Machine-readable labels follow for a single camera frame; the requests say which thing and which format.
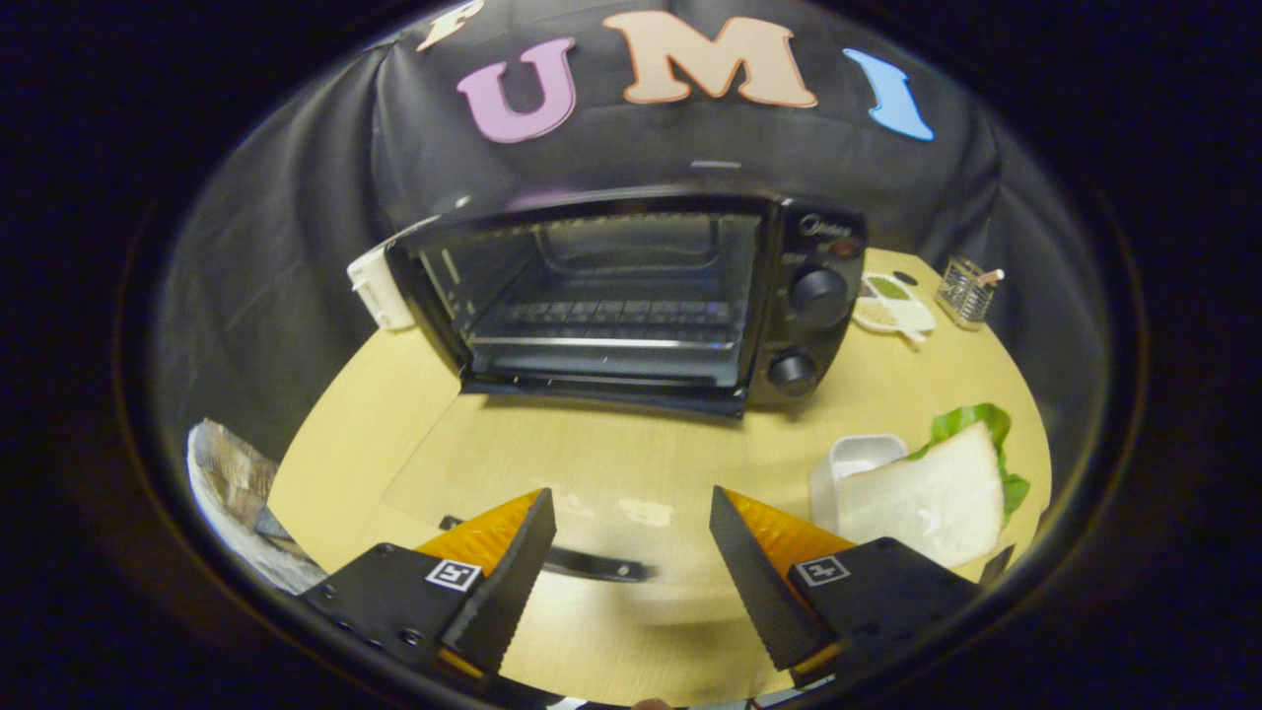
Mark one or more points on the grey patterned sheet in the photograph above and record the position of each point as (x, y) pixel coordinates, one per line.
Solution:
(232, 483)

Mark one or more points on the white divided dish with grains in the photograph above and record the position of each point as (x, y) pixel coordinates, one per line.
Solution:
(892, 311)

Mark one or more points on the white bread lettuce sandwich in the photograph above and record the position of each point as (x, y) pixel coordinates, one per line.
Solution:
(927, 498)

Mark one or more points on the black backdrop cloth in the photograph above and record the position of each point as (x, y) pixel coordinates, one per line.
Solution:
(296, 247)

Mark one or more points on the white plastic tray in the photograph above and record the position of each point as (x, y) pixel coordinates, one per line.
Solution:
(858, 459)

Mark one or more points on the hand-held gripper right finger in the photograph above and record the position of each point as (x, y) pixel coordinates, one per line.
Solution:
(754, 582)

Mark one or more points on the black toaster oven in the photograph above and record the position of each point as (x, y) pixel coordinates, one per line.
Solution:
(808, 256)

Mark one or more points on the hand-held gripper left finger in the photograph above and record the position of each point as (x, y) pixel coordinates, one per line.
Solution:
(508, 582)

